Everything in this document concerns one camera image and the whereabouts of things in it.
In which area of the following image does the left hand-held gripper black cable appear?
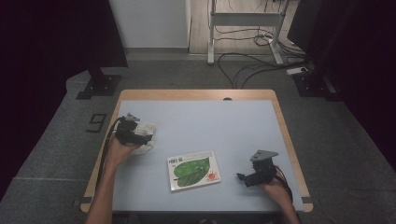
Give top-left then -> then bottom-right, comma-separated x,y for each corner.
94,116 -> 125,191

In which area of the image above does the caterpillar picture board book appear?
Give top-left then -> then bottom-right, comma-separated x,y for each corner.
166,150 -> 222,192

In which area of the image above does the dark curtain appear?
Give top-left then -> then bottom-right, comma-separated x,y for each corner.
306,0 -> 396,171
0,0 -> 129,200

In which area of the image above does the wooden table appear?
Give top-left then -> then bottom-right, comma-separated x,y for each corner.
79,89 -> 314,214

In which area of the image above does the black floor cable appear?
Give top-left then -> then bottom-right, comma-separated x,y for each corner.
217,51 -> 312,90

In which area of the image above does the white metal desk frame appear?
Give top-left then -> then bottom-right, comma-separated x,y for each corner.
206,0 -> 290,65

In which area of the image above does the black metal stand base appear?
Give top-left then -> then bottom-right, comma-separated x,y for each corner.
75,66 -> 122,101
292,72 -> 344,102

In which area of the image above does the right hand-held gripper black cable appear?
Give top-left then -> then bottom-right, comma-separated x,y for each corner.
274,165 -> 294,203

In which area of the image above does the person's left hand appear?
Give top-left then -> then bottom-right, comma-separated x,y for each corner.
106,136 -> 141,169

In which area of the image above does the white power strip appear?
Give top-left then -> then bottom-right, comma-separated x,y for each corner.
286,66 -> 309,77

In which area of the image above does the person's right hand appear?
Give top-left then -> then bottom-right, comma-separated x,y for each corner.
260,175 -> 292,206

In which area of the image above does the dark flat panel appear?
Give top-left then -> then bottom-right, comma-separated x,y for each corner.
287,0 -> 316,54

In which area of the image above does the white knitted cloth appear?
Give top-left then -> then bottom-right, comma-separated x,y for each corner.
130,121 -> 157,157

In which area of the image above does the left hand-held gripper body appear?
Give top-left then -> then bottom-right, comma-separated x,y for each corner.
115,112 -> 148,147

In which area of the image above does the hand-held gripper black cable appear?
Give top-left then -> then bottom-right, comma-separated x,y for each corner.
94,116 -> 125,191
274,165 -> 294,203

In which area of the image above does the tangle of black cables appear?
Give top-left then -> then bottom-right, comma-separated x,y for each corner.
213,26 -> 307,60

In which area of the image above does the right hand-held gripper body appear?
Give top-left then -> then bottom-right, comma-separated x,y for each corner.
248,149 -> 279,187

